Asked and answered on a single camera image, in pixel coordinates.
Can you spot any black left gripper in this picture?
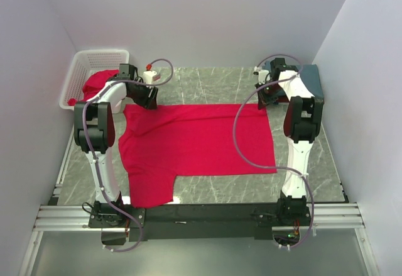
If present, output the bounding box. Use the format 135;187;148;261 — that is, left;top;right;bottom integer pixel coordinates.
128;79;159;110

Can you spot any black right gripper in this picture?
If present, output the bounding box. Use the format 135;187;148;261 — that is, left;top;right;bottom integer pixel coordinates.
254;80;281;110

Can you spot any red t-shirt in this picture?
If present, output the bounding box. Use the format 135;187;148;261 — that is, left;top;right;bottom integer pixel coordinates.
119;104;276;208
80;69;119;101
273;96;289;104

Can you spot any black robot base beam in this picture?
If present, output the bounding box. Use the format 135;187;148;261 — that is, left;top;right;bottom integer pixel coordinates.
88;202;311;245

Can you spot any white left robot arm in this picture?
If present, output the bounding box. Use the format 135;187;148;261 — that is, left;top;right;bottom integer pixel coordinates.
68;63;160;228

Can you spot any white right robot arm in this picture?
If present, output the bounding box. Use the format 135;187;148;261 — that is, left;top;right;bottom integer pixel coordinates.
254;57;324;225

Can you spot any folded red t-shirt in stack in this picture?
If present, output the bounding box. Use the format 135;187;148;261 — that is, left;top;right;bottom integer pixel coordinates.
273;96;289;104

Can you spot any folded teal t-shirt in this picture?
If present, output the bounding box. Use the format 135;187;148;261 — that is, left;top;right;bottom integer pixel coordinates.
262;61;324;99

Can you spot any red t-shirt in basket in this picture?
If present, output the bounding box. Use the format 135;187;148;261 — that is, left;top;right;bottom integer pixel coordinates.
80;69;119;101

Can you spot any white plastic laundry basket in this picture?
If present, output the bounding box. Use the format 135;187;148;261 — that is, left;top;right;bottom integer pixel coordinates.
59;49;130;110

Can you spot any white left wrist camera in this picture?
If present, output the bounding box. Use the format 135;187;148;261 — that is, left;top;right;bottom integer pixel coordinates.
142;63;161;84

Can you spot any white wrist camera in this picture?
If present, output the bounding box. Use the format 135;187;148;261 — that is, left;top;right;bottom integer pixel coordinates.
142;63;161;84
253;66;270;86

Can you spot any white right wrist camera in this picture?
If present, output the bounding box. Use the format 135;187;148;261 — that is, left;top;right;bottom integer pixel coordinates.
253;66;270;86

